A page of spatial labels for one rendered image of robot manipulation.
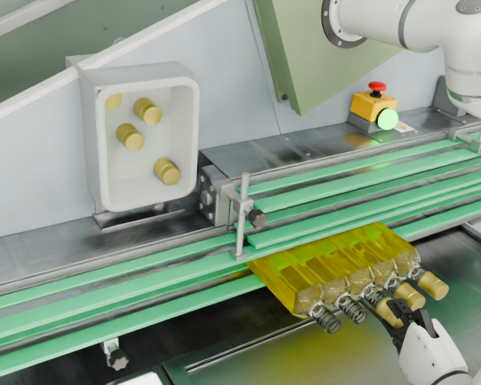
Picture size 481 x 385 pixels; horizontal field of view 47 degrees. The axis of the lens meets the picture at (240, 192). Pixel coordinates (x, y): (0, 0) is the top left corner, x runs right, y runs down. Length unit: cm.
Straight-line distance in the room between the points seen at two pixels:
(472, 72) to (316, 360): 56
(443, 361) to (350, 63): 57
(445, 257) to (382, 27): 68
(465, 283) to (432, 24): 69
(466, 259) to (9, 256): 105
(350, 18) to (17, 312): 73
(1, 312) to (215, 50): 56
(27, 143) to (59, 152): 6
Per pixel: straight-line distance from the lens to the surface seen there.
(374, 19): 100
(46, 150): 98
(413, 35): 95
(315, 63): 107
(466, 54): 90
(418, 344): 92
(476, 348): 125
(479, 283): 143
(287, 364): 105
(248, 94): 110
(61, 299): 92
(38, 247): 100
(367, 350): 111
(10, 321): 89
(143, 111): 94
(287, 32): 101
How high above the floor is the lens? 161
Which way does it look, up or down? 46 degrees down
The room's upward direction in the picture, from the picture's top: 133 degrees clockwise
